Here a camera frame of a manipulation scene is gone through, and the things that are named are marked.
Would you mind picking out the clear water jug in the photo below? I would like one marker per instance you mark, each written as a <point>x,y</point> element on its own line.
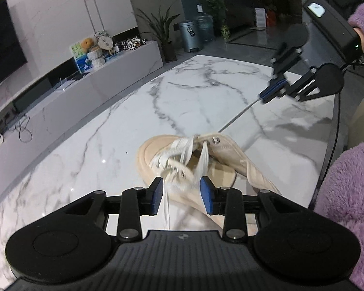
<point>206,27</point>

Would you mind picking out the round paper fan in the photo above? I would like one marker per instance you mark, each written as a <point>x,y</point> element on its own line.
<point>106,43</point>

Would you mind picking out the brown teddy bear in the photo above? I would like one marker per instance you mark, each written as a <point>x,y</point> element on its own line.
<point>87,44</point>

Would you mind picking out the green potted plant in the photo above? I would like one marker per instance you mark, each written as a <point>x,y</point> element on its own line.
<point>159,26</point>

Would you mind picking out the grey pedal trash bin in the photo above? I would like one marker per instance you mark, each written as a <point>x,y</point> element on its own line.
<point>190,35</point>

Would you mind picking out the beige canvas shoe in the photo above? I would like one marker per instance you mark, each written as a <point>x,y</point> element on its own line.
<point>200,169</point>

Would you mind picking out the person right hand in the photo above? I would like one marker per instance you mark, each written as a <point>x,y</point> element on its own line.
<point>362,40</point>

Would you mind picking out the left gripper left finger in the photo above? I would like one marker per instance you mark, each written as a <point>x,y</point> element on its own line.
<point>136,202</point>

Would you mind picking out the white shoelace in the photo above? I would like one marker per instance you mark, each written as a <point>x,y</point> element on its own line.
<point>185,163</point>

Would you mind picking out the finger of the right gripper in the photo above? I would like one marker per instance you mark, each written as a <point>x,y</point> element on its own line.
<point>289,51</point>
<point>318,82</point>

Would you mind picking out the low white tv cabinet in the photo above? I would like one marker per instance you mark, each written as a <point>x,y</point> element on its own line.
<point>61,110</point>

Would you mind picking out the black television screen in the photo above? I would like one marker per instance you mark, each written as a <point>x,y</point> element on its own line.
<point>11,54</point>

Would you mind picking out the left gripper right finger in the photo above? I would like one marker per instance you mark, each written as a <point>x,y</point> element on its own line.
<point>226,202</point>

